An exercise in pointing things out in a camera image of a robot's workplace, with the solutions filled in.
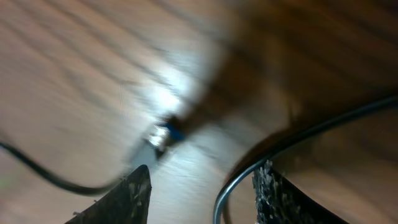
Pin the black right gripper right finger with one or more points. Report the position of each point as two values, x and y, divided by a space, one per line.
278 201

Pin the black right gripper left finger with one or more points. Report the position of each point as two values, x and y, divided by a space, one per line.
127 203

